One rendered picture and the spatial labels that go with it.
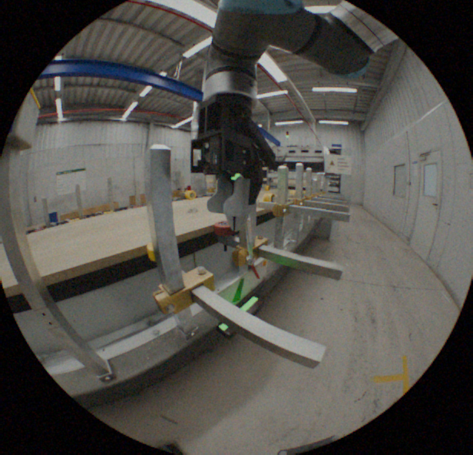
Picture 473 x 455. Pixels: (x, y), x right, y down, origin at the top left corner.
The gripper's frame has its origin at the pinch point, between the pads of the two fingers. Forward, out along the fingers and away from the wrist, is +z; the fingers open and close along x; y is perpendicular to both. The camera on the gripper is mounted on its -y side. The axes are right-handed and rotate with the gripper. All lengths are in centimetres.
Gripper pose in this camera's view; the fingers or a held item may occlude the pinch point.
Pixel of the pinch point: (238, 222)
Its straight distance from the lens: 26.7
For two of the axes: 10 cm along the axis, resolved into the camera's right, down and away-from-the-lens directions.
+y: -6.3, 1.9, -7.5
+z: 0.0, 9.7, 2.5
